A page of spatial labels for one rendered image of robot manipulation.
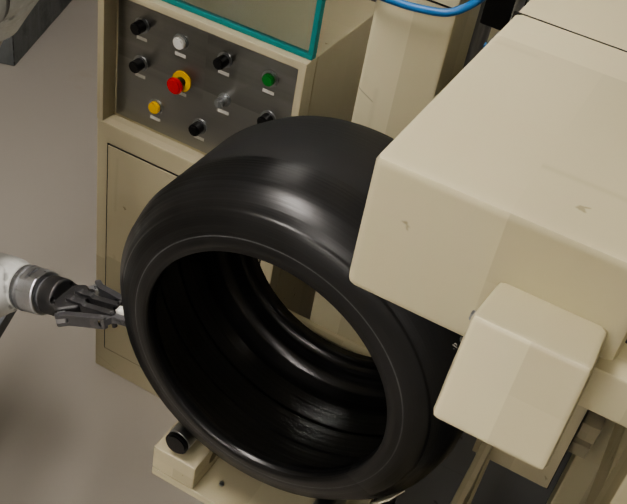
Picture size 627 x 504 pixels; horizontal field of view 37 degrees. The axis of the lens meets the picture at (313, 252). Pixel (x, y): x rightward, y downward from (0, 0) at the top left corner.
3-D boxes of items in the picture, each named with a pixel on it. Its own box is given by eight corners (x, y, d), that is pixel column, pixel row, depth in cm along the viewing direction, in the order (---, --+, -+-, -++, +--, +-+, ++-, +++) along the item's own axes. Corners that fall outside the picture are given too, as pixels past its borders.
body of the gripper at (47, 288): (28, 289, 173) (67, 300, 169) (59, 265, 179) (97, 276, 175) (38, 322, 177) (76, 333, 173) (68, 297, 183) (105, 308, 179)
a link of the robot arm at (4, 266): (51, 294, 187) (4, 333, 177) (-6, 278, 194) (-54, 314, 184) (37, 249, 181) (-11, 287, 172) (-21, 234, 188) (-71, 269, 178)
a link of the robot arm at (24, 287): (37, 255, 181) (60, 261, 178) (48, 293, 186) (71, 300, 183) (3, 280, 174) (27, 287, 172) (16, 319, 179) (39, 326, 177)
